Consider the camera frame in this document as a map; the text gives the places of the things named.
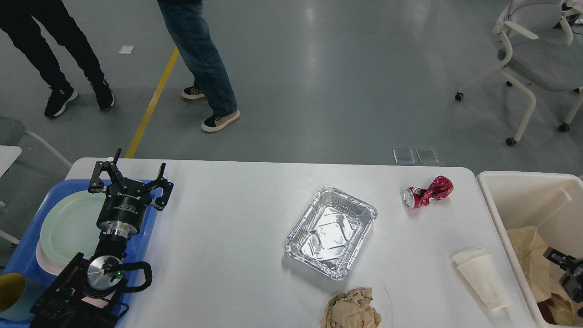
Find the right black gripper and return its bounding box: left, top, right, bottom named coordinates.
left=543, top=247, right=583, bottom=303

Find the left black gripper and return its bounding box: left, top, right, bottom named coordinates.
left=88, top=148, right=174, bottom=237

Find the brown paper bag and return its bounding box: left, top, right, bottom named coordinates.
left=537, top=293, right=575, bottom=326
left=506, top=226, right=572, bottom=308

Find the green plate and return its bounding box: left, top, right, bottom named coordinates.
left=40, top=191, right=105, bottom=265

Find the dark green mug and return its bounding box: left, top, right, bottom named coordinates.
left=0, top=272, right=46, bottom=323

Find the aluminium foil tray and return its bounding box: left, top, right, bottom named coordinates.
left=285, top=185, right=377, bottom=281

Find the brown paper ball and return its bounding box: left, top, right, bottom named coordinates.
left=319, top=287, right=383, bottom=328

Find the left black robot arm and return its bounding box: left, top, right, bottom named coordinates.
left=31, top=149, right=174, bottom=328

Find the brown paper bag in bin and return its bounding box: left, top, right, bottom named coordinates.
left=537, top=293, right=575, bottom=326

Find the beige plastic bin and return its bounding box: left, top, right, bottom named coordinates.
left=477, top=171, right=583, bottom=328

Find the white paper cup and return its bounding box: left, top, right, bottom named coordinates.
left=452, top=248, right=513, bottom=311

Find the pink plate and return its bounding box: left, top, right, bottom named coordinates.
left=36, top=241, right=72, bottom=276

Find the blue plastic tray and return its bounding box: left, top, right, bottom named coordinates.
left=0, top=180, right=158, bottom=328

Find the grey chair at left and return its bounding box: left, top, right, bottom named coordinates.
left=0, top=116, right=73, bottom=246

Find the white paper scrap on floor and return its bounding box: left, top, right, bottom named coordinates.
left=118, top=45, right=135, bottom=54

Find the red foil wrapper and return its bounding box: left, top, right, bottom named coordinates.
left=402, top=176, right=454, bottom=209

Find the right floor outlet plate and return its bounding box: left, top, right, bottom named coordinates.
left=416, top=148, right=439, bottom=164

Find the floor outlet plate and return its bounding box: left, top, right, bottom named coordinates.
left=392, top=148, right=416, bottom=164
left=416, top=148, right=439, bottom=164

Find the left floor outlet plate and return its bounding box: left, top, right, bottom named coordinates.
left=392, top=148, right=416, bottom=164

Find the standing person in black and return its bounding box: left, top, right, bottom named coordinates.
left=0, top=0, right=115, bottom=118

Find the white grey office chair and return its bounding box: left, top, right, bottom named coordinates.
left=455, top=0, right=582, bottom=146

